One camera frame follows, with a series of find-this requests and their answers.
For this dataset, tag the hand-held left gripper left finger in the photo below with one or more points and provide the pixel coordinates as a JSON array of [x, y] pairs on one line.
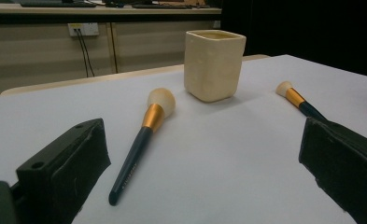
[[63, 168]]

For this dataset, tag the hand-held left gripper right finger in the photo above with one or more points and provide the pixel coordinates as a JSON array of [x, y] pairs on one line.
[[346, 165]]

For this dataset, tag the large makeup brush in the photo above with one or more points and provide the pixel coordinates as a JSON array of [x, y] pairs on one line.
[[131, 161]]

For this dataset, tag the small makeup brush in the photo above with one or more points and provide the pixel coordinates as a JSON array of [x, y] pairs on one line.
[[294, 97]]

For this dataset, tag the cream square brush holder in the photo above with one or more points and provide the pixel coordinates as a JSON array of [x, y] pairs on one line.
[[214, 68]]

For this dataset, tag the white table cover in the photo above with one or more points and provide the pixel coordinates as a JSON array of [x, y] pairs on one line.
[[218, 155]]

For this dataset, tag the black keyboard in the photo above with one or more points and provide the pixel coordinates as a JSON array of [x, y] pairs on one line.
[[168, 6], [58, 4]]

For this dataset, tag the long desk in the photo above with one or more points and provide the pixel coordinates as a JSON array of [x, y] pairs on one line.
[[109, 10]]

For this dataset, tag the white wall socket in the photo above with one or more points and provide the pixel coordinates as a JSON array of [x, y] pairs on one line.
[[87, 28]]

